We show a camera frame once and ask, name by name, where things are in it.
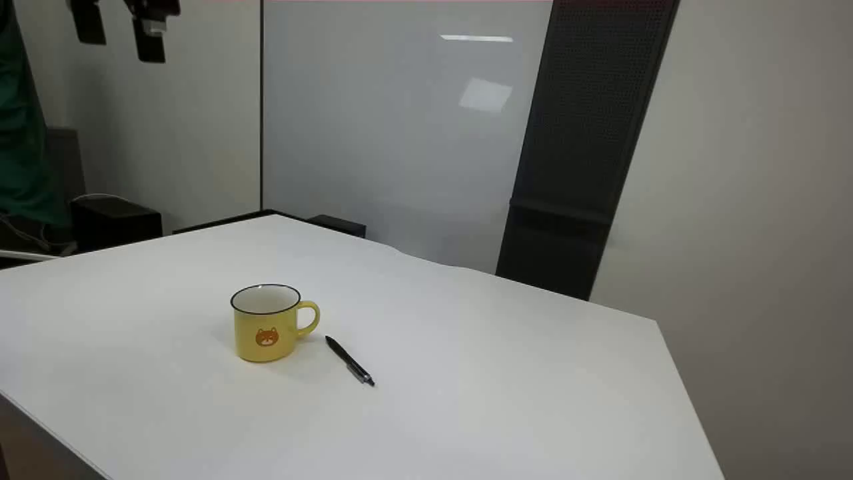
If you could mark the black click pen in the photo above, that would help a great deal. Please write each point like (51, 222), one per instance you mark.
(351, 360)

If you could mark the black box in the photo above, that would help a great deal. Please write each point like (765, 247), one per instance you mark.
(116, 222)

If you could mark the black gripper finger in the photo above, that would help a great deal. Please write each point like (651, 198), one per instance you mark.
(151, 30)
(88, 23)

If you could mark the green fabric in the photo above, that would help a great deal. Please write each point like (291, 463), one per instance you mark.
(19, 116)

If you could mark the black vertical wall panel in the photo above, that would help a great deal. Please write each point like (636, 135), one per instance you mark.
(581, 135)

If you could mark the white glossy partition panel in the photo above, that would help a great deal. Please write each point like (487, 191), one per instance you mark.
(401, 124)

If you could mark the yellow enamel mug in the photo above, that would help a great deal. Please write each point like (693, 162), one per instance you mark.
(261, 342)

